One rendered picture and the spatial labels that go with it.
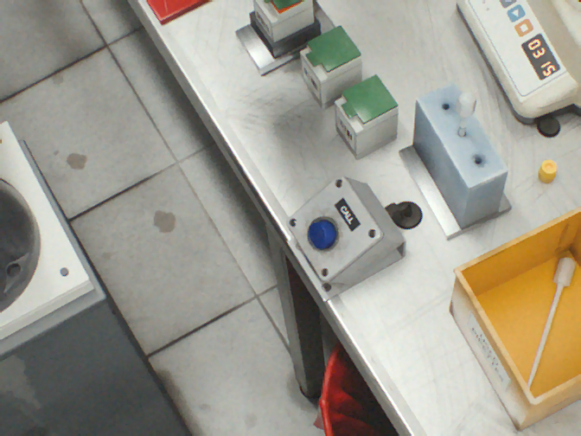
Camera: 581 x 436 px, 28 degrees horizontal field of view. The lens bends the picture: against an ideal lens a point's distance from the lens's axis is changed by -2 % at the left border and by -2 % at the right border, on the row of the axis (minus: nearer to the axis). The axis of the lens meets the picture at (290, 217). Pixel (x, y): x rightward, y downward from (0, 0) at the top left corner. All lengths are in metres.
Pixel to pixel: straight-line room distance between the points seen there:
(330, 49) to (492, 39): 0.16
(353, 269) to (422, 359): 0.10
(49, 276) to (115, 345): 0.15
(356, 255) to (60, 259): 0.28
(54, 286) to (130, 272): 0.98
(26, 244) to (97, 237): 1.03
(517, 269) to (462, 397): 0.13
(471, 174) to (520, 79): 0.16
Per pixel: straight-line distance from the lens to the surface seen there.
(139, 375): 1.32
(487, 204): 1.07
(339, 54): 1.11
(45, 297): 1.09
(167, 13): 1.23
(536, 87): 1.13
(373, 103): 1.08
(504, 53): 1.15
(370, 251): 1.03
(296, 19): 1.15
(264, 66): 1.17
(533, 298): 1.08
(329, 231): 1.02
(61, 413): 1.32
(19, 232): 1.07
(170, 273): 2.05
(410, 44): 1.20
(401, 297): 1.08
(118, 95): 2.23
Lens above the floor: 1.88
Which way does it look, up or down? 66 degrees down
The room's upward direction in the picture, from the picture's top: 8 degrees counter-clockwise
